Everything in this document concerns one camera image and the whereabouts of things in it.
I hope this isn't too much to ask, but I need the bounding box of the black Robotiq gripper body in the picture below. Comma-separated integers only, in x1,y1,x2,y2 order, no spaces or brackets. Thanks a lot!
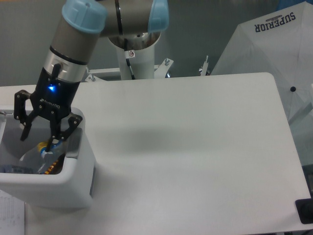
29,68,80,132

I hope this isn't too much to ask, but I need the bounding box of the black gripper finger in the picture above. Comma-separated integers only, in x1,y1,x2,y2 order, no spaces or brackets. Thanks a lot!
14,90,39,141
45,113,83,152

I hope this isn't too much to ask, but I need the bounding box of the blue snack wrapper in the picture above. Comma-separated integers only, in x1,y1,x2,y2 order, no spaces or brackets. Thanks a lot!
35,141,68,175

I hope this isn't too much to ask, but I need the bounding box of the clear crushed plastic bottle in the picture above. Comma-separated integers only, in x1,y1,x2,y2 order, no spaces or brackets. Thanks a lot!
0,164,35,174

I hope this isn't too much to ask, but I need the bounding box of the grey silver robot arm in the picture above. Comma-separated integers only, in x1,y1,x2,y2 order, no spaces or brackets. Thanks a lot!
14,0,169,149

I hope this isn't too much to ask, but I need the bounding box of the white trash can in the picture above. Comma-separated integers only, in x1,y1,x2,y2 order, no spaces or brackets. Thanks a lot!
0,105,96,208

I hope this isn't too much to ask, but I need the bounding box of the printed paper sheet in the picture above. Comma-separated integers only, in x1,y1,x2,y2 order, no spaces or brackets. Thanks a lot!
0,190,25,235

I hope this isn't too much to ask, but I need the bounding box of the white Superior umbrella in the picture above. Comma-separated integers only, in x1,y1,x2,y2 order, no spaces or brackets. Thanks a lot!
210,1,313,128

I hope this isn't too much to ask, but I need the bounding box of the black device at edge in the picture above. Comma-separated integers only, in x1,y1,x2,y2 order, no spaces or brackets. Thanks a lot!
295,198,313,224

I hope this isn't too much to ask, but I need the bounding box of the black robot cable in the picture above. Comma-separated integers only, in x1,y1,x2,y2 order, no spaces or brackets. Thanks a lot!
123,38,136,80

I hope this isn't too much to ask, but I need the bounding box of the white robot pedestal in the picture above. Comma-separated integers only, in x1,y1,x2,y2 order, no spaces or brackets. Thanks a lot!
115,44,155,80

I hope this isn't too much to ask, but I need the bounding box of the white mounting bracket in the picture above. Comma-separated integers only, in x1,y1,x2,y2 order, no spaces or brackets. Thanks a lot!
82,56,211,82

